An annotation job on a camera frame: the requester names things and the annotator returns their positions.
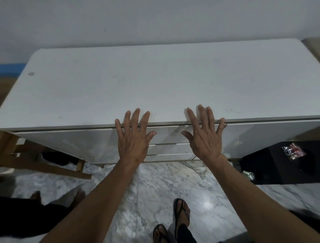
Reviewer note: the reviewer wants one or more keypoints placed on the person's right hand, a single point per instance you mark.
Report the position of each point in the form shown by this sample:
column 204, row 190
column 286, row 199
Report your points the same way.
column 206, row 144

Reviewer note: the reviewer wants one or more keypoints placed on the person's left hand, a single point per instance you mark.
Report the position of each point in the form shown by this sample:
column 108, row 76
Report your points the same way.
column 132, row 146

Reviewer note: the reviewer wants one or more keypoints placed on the person's left little finger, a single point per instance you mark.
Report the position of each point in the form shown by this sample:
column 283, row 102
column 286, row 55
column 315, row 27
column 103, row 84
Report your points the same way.
column 119, row 129

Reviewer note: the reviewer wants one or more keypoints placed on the person's right middle finger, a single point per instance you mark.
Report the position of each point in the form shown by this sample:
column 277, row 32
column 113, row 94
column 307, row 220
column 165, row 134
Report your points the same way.
column 202, row 116

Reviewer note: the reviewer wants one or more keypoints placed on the person's left middle finger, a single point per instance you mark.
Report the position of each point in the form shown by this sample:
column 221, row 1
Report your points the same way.
column 135, row 120

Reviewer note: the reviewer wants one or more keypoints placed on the person's right little finger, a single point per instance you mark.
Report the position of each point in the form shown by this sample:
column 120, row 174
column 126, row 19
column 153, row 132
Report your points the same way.
column 221, row 126

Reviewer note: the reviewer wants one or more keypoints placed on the person's left thumb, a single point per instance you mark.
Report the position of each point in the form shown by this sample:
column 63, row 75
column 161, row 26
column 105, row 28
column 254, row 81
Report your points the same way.
column 151, row 137

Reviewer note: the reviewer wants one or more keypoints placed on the person's right thumb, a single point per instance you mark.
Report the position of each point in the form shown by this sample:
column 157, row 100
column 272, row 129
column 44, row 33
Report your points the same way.
column 187, row 137

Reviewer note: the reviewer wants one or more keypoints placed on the person's left forearm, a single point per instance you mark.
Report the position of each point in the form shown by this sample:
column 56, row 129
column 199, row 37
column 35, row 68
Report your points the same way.
column 97, row 200

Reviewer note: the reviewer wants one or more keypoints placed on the person's right forearm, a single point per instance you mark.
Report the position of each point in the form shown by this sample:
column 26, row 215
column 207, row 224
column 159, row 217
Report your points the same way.
column 255, row 200

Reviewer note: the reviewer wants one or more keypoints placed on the white cabinet with drawers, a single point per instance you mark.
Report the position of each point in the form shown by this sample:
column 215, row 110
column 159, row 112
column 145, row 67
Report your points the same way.
column 150, row 82

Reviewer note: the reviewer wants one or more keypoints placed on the small shiny metal object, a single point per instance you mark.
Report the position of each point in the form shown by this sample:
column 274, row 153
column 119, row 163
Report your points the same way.
column 249, row 176

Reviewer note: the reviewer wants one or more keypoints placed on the person's right foot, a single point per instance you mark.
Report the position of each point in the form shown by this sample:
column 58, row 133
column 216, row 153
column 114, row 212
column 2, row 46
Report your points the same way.
column 183, row 212

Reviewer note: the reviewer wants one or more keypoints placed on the person's foot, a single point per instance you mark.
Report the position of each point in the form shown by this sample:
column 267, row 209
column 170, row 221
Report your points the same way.
column 78, row 196
column 183, row 212
column 36, row 196
column 162, row 235

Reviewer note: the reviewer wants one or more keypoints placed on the black flip-flop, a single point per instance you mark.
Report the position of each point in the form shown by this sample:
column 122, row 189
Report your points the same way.
column 176, row 212
column 156, row 232

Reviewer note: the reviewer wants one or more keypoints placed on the red and silver packet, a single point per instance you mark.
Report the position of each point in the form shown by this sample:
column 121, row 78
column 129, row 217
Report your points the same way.
column 293, row 151

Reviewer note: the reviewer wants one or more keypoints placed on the person's black trouser leg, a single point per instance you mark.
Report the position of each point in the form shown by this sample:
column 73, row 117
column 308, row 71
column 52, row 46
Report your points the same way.
column 186, row 235

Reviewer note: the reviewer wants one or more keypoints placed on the person's left foot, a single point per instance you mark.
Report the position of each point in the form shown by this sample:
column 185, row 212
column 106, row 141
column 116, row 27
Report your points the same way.
column 162, row 235

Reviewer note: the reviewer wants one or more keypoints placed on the blue board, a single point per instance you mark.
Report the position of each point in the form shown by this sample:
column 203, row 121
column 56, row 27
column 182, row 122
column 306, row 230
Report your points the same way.
column 12, row 68

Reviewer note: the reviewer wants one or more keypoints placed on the wooden frame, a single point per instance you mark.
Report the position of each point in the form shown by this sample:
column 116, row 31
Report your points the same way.
column 47, row 169

